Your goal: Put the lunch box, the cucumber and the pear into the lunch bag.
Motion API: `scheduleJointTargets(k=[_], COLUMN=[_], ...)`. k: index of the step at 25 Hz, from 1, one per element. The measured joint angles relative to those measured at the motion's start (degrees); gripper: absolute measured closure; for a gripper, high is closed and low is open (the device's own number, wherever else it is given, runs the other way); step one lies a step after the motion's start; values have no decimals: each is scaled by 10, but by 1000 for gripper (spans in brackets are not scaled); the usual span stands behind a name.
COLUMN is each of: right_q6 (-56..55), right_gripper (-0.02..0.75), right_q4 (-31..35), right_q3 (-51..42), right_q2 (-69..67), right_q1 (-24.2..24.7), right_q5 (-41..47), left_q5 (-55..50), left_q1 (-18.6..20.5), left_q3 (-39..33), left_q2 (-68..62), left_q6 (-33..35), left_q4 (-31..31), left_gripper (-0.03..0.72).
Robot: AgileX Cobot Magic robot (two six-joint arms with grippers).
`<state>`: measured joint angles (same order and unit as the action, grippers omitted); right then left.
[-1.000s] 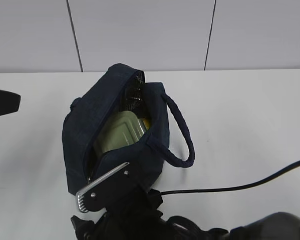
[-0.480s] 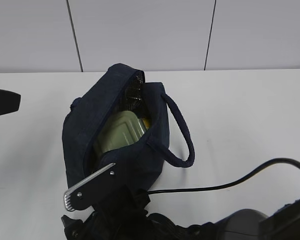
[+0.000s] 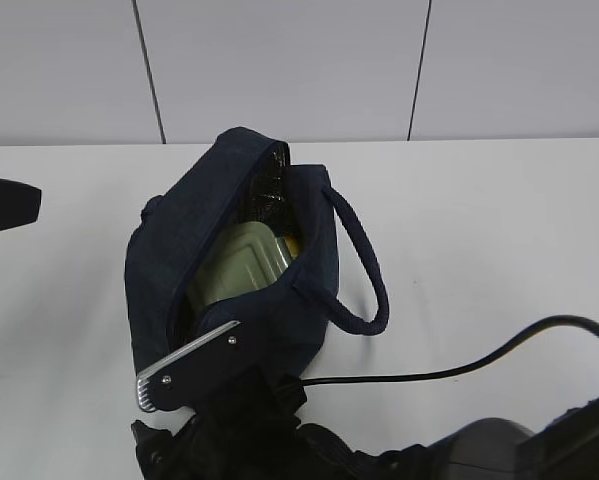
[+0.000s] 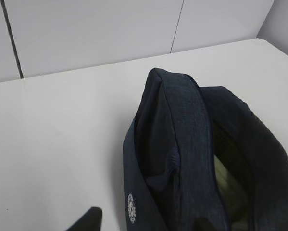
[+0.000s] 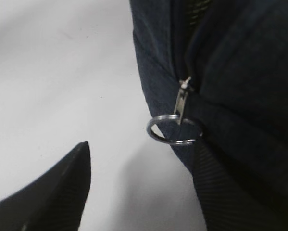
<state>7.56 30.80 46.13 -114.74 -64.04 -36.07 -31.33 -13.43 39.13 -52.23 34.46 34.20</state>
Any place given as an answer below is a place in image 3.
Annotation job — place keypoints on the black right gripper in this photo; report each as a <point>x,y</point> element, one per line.
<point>246,430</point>

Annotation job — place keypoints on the green lidded lunch box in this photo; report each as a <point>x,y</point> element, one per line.
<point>245,257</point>

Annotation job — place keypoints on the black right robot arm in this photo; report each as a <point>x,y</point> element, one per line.
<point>494,448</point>

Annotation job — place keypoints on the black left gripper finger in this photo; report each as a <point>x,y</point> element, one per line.
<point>20,204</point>

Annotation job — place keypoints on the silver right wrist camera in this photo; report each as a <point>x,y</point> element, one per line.
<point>192,372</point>

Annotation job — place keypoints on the yellow pear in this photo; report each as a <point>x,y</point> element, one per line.
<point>293,245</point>

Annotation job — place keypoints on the dark blue lunch bag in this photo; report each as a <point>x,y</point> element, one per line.
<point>176,233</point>

